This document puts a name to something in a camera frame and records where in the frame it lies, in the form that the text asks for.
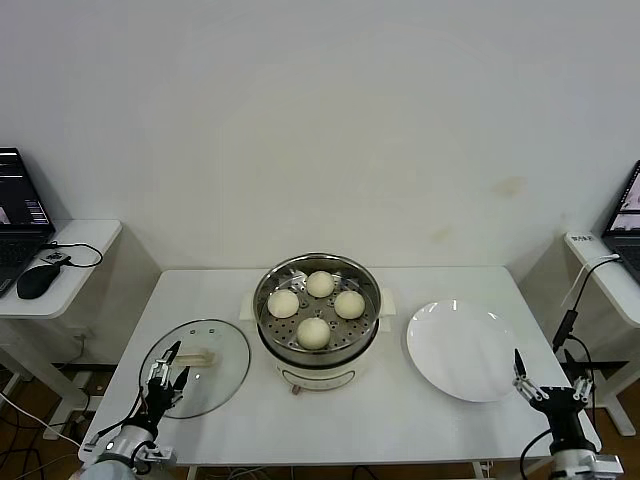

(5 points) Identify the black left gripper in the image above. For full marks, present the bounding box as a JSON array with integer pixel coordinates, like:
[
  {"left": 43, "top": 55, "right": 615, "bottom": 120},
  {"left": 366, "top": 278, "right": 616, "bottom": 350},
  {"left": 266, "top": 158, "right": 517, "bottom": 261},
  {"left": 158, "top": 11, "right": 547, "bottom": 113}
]
[{"left": 141, "top": 341, "right": 190, "bottom": 430}]

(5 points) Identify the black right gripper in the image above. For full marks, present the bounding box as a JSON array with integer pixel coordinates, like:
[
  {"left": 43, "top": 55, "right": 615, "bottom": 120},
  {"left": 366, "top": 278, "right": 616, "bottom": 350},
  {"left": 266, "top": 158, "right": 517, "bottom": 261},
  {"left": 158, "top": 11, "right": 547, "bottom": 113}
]
[{"left": 512, "top": 348, "right": 597, "bottom": 455}]

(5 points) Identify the round glass pot lid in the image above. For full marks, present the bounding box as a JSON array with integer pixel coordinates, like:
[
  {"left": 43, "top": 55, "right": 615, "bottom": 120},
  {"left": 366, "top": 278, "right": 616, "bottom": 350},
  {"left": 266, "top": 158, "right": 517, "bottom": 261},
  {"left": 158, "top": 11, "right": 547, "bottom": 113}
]
[{"left": 138, "top": 318, "right": 251, "bottom": 420}]

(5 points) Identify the white steamed baozi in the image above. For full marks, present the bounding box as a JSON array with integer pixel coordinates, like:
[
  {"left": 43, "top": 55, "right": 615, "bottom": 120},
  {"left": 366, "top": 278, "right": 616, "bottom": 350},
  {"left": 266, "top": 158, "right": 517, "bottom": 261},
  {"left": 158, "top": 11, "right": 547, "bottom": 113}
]
[
  {"left": 296, "top": 316, "right": 331, "bottom": 350},
  {"left": 305, "top": 269, "right": 335, "bottom": 299},
  {"left": 333, "top": 290, "right": 366, "bottom": 320},
  {"left": 267, "top": 288, "right": 300, "bottom": 319}
]

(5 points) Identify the perforated steel steamer basket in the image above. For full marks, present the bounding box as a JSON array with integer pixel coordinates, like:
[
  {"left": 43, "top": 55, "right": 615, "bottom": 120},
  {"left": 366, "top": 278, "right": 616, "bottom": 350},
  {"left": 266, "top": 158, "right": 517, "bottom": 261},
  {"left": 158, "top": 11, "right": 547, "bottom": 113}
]
[{"left": 252, "top": 253, "right": 383, "bottom": 362}]

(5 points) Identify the round white plate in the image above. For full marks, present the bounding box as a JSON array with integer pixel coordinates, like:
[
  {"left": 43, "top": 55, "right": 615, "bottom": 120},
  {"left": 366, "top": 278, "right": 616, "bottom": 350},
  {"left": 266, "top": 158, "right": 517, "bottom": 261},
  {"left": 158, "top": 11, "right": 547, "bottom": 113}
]
[{"left": 405, "top": 298, "right": 527, "bottom": 404}]

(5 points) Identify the white side desk with label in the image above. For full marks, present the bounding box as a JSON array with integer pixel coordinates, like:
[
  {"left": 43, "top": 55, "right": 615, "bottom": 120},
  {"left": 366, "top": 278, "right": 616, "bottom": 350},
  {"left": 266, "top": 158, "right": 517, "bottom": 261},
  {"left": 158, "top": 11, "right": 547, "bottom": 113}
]
[{"left": 562, "top": 230, "right": 640, "bottom": 436}]

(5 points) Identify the grey laptop with bright screen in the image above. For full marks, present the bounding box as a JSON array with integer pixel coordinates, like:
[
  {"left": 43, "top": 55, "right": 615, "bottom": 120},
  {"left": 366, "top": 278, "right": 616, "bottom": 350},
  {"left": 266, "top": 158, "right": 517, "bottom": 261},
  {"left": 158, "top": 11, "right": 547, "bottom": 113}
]
[{"left": 601, "top": 159, "right": 640, "bottom": 281}]

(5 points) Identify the white side desk with mouse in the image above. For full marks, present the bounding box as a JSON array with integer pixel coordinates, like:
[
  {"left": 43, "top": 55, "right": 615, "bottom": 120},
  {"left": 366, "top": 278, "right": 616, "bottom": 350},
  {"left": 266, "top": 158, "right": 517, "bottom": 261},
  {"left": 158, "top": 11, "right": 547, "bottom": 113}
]
[{"left": 0, "top": 219, "right": 124, "bottom": 441}]

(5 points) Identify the black computer mouse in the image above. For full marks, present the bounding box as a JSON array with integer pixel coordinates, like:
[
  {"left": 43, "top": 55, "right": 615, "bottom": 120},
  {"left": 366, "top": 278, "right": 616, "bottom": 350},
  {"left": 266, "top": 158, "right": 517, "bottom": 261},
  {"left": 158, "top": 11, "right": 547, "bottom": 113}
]
[{"left": 16, "top": 264, "right": 59, "bottom": 300}]

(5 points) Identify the black laptop with dark screen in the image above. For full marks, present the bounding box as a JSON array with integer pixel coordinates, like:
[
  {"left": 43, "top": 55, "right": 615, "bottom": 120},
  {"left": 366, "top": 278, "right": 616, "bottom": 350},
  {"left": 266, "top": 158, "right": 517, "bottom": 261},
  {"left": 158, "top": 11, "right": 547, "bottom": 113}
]
[{"left": 0, "top": 146, "right": 57, "bottom": 299}]

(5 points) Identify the black adapter cable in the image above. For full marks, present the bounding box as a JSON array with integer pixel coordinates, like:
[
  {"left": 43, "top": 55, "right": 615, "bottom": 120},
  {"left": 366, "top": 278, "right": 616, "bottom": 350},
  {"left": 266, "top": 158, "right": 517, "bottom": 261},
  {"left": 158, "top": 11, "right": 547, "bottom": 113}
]
[{"left": 551, "top": 254, "right": 624, "bottom": 416}]

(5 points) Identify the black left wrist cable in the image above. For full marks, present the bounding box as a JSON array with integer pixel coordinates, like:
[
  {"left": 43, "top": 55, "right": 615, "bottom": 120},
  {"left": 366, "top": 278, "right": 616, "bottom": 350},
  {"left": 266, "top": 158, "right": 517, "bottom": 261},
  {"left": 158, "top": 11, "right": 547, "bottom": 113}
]
[{"left": 96, "top": 389, "right": 151, "bottom": 437}]

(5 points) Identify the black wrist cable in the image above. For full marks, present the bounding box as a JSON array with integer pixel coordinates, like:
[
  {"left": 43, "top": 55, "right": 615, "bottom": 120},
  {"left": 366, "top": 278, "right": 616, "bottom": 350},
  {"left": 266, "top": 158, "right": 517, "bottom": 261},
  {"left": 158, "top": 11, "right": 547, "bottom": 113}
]
[
  {"left": 96, "top": 389, "right": 151, "bottom": 437},
  {"left": 519, "top": 430, "right": 552, "bottom": 480}
]

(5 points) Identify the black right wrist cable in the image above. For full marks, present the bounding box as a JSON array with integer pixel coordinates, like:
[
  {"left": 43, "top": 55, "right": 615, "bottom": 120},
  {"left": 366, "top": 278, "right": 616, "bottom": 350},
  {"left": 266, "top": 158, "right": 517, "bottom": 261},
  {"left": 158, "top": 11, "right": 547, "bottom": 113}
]
[{"left": 519, "top": 430, "right": 552, "bottom": 480}]

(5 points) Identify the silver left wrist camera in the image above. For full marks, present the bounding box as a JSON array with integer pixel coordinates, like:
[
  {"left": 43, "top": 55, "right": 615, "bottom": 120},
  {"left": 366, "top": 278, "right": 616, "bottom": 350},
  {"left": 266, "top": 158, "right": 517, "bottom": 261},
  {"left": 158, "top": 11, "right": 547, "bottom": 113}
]
[{"left": 132, "top": 443, "right": 180, "bottom": 467}]

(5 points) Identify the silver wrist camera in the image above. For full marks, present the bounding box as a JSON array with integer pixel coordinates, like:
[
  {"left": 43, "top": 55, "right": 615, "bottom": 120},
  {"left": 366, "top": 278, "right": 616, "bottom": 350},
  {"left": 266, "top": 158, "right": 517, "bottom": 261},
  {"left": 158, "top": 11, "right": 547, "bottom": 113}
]
[
  {"left": 132, "top": 443, "right": 180, "bottom": 467},
  {"left": 589, "top": 453, "right": 626, "bottom": 475}
]

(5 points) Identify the white flat cable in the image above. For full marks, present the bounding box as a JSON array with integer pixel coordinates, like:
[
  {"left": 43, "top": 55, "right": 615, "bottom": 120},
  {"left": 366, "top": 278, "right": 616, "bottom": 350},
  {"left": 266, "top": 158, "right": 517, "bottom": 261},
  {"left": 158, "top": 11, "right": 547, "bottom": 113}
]
[{"left": 560, "top": 252, "right": 622, "bottom": 309}]

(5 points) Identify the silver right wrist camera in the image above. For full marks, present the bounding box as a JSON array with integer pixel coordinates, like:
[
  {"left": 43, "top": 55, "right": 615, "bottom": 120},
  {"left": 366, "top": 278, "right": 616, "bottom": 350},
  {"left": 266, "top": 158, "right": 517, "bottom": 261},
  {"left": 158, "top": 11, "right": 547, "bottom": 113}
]
[{"left": 589, "top": 453, "right": 626, "bottom": 475}]

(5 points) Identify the black dongle with cable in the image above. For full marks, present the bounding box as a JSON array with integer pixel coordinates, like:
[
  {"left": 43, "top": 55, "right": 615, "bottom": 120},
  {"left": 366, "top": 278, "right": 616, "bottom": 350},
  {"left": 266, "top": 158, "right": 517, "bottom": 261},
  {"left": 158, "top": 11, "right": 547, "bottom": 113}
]
[{"left": 39, "top": 242, "right": 104, "bottom": 274}]

